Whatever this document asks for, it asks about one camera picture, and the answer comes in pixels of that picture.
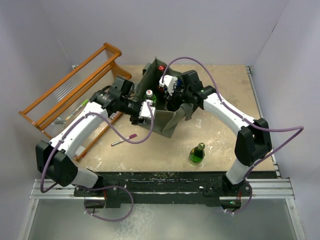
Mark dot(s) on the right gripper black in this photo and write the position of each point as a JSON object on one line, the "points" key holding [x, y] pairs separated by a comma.
{"points": [[172, 102]]}

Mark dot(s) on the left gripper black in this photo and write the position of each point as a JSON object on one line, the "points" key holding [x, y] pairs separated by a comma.
{"points": [[136, 120]]}

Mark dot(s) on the green canvas bag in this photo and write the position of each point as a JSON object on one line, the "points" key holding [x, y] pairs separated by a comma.
{"points": [[166, 118]]}

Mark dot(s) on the green tea plastic bottle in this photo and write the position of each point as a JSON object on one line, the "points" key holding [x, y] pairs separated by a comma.
{"points": [[149, 95]]}

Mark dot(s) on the cola glass bottle red cap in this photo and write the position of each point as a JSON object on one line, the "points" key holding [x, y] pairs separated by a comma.
{"points": [[159, 72]]}

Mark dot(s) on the green glass bottle front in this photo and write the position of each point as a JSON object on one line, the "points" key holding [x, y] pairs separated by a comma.
{"points": [[197, 154]]}

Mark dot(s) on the blue yellow juice carton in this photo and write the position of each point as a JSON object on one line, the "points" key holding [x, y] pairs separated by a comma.
{"points": [[179, 82]]}

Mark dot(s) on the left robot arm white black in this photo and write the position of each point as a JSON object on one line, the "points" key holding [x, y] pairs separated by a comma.
{"points": [[55, 159]]}

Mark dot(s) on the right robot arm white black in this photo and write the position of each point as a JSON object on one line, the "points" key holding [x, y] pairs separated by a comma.
{"points": [[253, 140]]}

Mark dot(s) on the pink white marker pen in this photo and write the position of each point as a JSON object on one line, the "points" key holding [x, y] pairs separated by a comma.
{"points": [[121, 140]]}

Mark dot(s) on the green marker pen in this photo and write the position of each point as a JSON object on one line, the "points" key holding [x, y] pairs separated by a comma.
{"points": [[77, 109]]}

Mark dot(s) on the orange wooden rack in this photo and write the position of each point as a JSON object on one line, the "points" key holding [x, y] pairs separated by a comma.
{"points": [[49, 112]]}

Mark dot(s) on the white box on rack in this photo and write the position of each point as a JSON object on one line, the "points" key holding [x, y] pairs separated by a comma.
{"points": [[80, 150]]}

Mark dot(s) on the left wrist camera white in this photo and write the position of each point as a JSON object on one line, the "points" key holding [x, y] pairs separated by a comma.
{"points": [[147, 110]]}

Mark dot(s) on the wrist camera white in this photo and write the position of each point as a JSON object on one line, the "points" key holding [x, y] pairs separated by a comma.
{"points": [[168, 82], [147, 110]]}

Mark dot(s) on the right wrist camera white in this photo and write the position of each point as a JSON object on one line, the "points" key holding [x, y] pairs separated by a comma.
{"points": [[168, 82]]}

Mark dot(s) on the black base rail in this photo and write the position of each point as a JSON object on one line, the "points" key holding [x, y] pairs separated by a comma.
{"points": [[209, 188]]}

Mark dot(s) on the aluminium frame rail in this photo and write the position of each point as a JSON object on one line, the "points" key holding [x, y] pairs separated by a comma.
{"points": [[270, 215]]}

